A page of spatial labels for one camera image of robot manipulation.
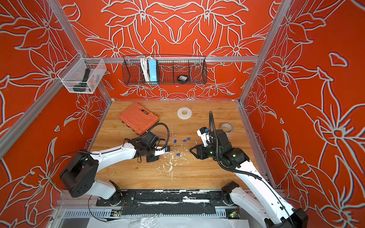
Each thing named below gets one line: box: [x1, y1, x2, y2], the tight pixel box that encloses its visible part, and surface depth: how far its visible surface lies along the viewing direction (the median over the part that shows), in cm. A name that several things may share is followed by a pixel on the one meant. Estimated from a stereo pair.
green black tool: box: [73, 68, 91, 93], surface depth 83 cm
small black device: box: [177, 75, 189, 82], surface depth 97 cm
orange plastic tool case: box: [118, 102, 159, 136], surface depth 103 cm
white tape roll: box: [176, 106, 193, 120], surface depth 112 cm
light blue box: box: [147, 58, 158, 83], surface depth 91 cm
